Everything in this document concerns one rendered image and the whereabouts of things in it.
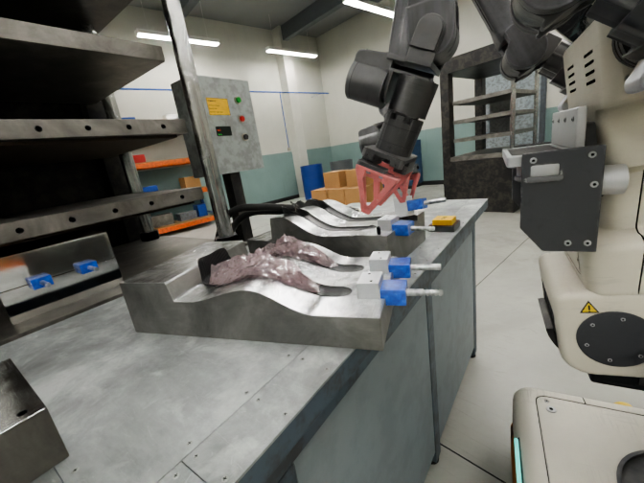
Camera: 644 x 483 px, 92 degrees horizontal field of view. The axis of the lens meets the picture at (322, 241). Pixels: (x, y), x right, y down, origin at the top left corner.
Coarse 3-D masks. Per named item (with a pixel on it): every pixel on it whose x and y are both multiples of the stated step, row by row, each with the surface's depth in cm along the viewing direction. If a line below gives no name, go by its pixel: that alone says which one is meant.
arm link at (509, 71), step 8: (552, 40) 66; (560, 40) 65; (552, 48) 66; (504, 56) 70; (544, 56) 67; (504, 64) 71; (536, 64) 67; (504, 72) 74; (512, 72) 71; (520, 72) 69; (528, 72) 71
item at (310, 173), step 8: (304, 168) 784; (312, 168) 779; (320, 168) 791; (304, 176) 793; (312, 176) 784; (320, 176) 793; (304, 184) 803; (312, 184) 790; (320, 184) 796; (304, 192) 819
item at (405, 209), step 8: (408, 200) 82; (416, 200) 81; (424, 200) 82; (432, 200) 80; (440, 200) 79; (400, 208) 84; (408, 208) 83; (416, 208) 82; (424, 208) 82; (400, 216) 84
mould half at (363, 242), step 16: (304, 208) 98; (320, 208) 99; (336, 208) 102; (272, 224) 92; (288, 224) 88; (304, 224) 88; (336, 224) 92; (352, 224) 89; (368, 224) 85; (416, 224) 86; (256, 240) 99; (272, 240) 94; (304, 240) 86; (320, 240) 83; (336, 240) 80; (352, 240) 77; (368, 240) 74; (384, 240) 72; (400, 240) 77; (416, 240) 86; (352, 256) 78; (368, 256) 76; (400, 256) 78
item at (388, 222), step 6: (384, 216) 79; (390, 216) 78; (396, 216) 77; (378, 222) 76; (384, 222) 75; (390, 222) 74; (396, 222) 76; (402, 222) 75; (408, 222) 74; (384, 228) 76; (390, 228) 75; (396, 228) 74; (402, 228) 73; (408, 228) 73; (414, 228) 73; (420, 228) 72; (426, 228) 71; (432, 228) 71; (396, 234) 75; (402, 234) 74; (408, 234) 73
